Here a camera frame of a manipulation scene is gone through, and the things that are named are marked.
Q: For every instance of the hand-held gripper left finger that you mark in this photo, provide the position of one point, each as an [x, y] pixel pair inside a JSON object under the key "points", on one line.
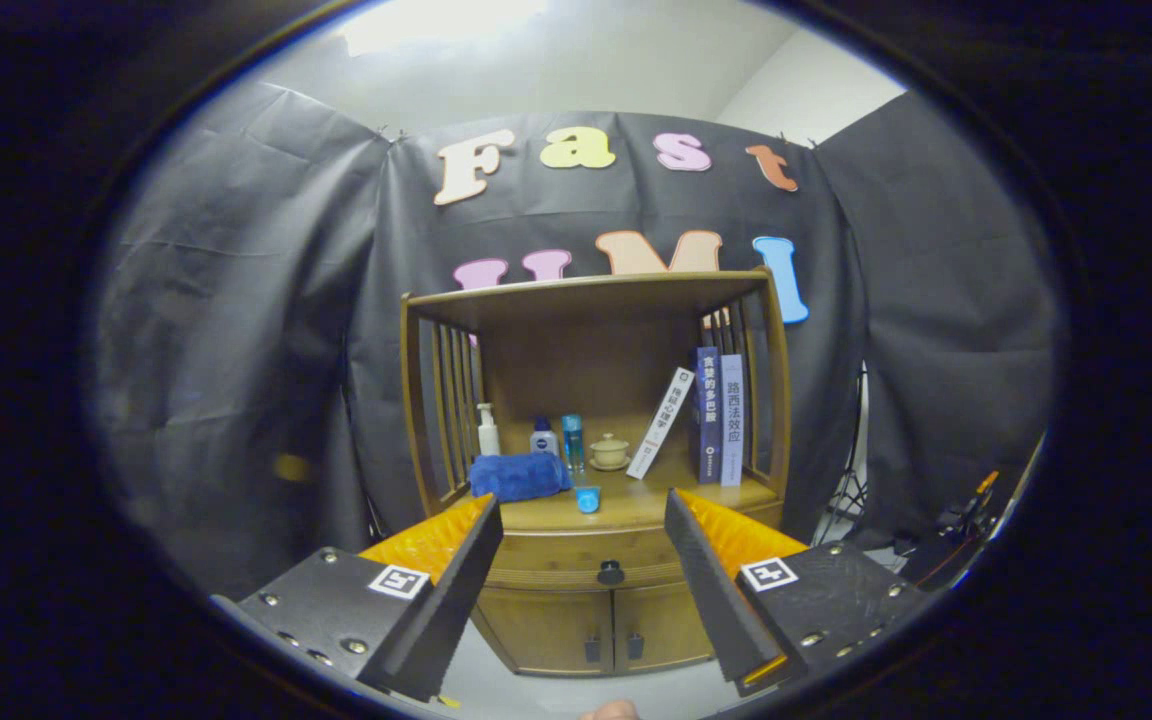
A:
{"points": [[448, 610]]}

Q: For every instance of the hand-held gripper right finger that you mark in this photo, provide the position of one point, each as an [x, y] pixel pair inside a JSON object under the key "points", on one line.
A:
{"points": [[708, 590]]}

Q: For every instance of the wooden drawer with black knob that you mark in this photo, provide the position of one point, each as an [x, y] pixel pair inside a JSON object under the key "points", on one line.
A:
{"points": [[576, 550]]}

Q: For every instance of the blue white gradient tube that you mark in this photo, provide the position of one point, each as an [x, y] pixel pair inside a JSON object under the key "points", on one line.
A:
{"points": [[587, 498]]}

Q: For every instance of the wooden cabinet door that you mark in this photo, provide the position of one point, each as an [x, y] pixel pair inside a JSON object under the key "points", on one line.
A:
{"points": [[661, 625], [546, 630]]}

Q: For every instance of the wooden countertop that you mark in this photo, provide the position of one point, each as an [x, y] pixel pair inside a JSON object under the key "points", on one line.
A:
{"points": [[636, 500]]}

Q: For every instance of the wooden cabinet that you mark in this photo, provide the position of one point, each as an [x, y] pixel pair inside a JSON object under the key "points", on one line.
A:
{"points": [[586, 350]]}

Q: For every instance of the blue folded towel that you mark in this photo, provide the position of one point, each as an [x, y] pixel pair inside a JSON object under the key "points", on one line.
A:
{"points": [[516, 477]]}

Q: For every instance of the beige lidded teacup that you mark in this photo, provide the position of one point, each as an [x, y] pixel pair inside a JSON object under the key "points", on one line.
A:
{"points": [[610, 452]]}

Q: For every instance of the dark blue book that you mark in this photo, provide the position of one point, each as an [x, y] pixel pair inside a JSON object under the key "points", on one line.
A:
{"points": [[707, 420]]}

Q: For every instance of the light purple book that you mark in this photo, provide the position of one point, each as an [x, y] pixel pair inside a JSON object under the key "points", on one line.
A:
{"points": [[731, 420]]}

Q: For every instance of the black tripod stand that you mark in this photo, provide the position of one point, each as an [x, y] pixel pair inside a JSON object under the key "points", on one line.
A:
{"points": [[848, 490]]}

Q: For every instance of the white pump bottle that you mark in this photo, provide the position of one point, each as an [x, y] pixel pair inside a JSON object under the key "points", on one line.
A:
{"points": [[488, 440]]}

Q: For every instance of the white book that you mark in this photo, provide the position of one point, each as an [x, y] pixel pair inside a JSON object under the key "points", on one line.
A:
{"points": [[661, 420]]}

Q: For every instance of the white bottle with blue cap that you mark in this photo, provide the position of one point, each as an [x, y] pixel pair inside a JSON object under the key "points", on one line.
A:
{"points": [[544, 442]]}

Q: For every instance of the clear blue bottle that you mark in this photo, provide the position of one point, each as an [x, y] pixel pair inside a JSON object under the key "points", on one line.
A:
{"points": [[572, 440]]}

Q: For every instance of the black equipment with orange part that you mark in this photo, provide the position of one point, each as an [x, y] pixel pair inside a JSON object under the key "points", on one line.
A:
{"points": [[936, 555]]}

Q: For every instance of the black backdrop cloth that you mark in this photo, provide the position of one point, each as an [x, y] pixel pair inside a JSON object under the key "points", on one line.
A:
{"points": [[236, 350]]}

